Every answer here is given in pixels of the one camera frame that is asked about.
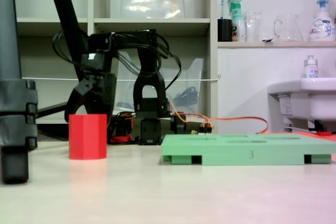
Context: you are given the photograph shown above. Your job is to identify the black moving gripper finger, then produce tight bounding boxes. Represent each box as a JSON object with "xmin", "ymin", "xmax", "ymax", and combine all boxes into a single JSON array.
[{"xmin": 64, "ymin": 76, "xmax": 98, "ymax": 123}]

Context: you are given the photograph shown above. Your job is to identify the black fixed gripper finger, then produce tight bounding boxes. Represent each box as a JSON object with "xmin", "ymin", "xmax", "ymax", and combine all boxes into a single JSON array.
[{"xmin": 86, "ymin": 73, "xmax": 118, "ymax": 116}]

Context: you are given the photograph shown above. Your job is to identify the red octagonal pillar block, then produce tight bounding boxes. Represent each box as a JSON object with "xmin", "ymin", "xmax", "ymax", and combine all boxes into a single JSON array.
[{"xmin": 68, "ymin": 113, "xmax": 108, "ymax": 161}]

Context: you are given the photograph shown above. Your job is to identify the red black table clamp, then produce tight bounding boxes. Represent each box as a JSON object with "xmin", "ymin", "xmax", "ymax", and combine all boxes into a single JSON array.
[{"xmin": 110, "ymin": 113, "xmax": 134, "ymax": 144}]

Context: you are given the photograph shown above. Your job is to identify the black tripod leg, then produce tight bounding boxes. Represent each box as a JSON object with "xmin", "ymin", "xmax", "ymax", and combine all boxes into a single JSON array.
[
  {"xmin": 0, "ymin": 0, "xmax": 39, "ymax": 185},
  {"xmin": 36, "ymin": 0, "xmax": 89, "ymax": 119}
]

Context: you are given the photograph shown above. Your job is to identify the beige shelf unit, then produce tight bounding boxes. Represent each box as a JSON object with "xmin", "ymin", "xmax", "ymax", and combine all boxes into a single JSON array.
[{"xmin": 12, "ymin": 0, "xmax": 218, "ymax": 133}]

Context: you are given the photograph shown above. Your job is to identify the clear plastic open bin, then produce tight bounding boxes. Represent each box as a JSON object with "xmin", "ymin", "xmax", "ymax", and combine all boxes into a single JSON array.
[{"xmin": 115, "ymin": 52, "xmax": 205, "ymax": 116}]

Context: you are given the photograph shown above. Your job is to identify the black cup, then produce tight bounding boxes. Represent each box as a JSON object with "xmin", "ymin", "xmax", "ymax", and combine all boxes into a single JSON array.
[{"xmin": 217, "ymin": 18, "xmax": 234, "ymax": 42}]

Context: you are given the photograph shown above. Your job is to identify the green shape sorting board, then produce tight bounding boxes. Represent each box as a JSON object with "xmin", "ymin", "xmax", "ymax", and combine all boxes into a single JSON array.
[{"xmin": 160, "ymin": 134, "xmax": 336, "ymax": 166}]

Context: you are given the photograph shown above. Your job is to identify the green spray bottle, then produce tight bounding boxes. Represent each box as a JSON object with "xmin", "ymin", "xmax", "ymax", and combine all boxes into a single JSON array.
[{"xmin": 227, "ymin": 0, "xmax": 247, "ymax": 42}]

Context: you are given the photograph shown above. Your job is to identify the clear measuring cup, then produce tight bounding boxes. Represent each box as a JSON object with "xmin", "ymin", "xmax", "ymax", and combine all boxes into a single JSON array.
[{"xmin": 243, "ymin": 10, "xmax": 263, "ymax": 42}]

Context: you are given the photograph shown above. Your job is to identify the light wooden counter ledge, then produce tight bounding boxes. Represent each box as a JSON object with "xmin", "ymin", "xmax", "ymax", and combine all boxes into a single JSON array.
[{"xmin": 217, "ymin": 41, "xmax": 336, "ymax": 49}]

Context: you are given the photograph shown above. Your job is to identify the clear glass pitcher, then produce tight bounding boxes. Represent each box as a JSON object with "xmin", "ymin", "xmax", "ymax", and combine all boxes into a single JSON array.
[{"xmin": 274, "ymin": 14, "xmax": 305, "ymax": 42}]

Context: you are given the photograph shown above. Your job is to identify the clear sanitizer bottle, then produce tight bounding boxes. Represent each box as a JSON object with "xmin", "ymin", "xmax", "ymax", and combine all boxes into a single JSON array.
[{"xmin": 303, "ymin": 55, "xmax": 319, "ymax": 79}]

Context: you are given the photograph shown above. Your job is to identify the white sink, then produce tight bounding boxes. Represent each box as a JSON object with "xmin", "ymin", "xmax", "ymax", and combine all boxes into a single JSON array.
[{"xmin": 267, "ymin": 77, "xmax": 336, "ymax": 124}]

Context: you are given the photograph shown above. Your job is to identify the white blue soap pump bottle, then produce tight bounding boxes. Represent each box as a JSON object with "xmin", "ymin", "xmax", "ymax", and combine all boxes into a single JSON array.
[{"xmin": 308, "ymin": 0, "xmax": 336, "ymax": 42}]

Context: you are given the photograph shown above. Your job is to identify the thin black forearm wires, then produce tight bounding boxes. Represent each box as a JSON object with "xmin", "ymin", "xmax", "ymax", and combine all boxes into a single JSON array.
[{"xmin": 51, "ymin": 28, "xmax": 182, "ymax": 91}]

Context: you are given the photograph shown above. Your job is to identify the coiled black cable bundle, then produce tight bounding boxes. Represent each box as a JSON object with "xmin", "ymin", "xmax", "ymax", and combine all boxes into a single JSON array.
[{"xmin": 172, "ymin": 86, "xmax": 200, "ymax": 105}]

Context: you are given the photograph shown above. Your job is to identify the long orange wire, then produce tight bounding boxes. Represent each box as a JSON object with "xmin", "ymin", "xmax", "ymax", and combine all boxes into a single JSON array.
[{"xmin": 170, "ymin": 100, "xmax": 269, "ymax": 134}]

